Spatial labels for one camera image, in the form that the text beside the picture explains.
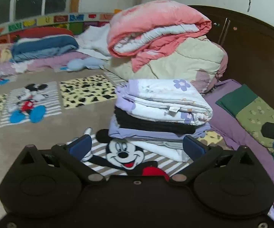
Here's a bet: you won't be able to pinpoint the white grey folded garments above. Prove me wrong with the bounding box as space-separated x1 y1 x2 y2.
126 139 190 162

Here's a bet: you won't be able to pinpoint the white fluffy blanket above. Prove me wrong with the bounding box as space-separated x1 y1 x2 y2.
76 23 112 60

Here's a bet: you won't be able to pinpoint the pink white folded quilt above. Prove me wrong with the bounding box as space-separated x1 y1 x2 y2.
107 0 212 72

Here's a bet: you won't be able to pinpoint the green patchwork quilt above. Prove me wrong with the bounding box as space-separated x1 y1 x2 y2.
216 84 274 159

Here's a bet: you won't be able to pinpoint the Mickey Mouse patterned bed blanket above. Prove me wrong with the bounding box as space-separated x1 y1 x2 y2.
0 66 223 228

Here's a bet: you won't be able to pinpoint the light blue plush toy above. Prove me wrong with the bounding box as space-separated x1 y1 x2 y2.
67 57 105 72

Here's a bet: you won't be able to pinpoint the purple bed sheet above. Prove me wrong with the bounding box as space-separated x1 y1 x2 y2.
204 79 274 182

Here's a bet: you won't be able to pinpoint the pink purple floral sheet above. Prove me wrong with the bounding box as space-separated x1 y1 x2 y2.
0 51 88 78

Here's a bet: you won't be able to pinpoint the lavender folded garment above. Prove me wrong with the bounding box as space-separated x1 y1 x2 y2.
108 116 212 141

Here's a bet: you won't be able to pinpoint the colourful alphabet headboard panel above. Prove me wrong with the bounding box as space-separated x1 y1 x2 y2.
0 9 121 44

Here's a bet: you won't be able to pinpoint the black folded garment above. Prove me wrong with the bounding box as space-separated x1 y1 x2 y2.
114 107 196 135

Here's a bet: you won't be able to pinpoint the cream folded quilt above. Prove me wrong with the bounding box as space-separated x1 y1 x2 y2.
104 36 228 94

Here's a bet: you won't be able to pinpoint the white floral purple-trim garment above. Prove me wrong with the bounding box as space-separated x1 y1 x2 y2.
116 79 213 126

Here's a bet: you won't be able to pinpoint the blue folded blanket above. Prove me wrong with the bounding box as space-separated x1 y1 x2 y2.
10 35 79 63

